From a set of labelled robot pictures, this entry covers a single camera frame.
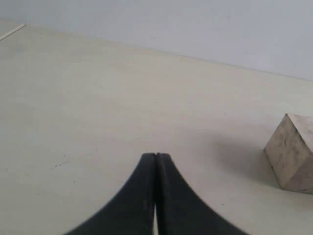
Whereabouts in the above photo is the largest wooden cube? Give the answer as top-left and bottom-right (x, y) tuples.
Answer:
(264, 114), (313, 194)

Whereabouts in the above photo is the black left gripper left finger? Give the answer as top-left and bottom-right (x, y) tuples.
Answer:
(67, 153), (156, 235)

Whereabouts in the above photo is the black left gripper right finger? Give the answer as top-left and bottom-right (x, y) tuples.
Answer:
(155, 153), (246, 235)

